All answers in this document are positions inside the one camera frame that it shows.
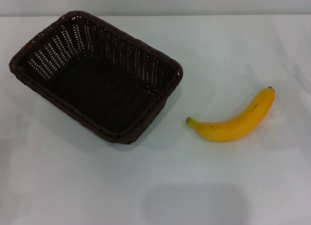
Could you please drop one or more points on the black woven plastic basket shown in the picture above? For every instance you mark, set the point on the black woven plastic basket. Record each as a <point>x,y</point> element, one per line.
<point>102,89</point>

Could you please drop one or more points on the yellow banana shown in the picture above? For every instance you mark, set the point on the yellow banana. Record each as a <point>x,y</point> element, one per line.
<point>233,130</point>

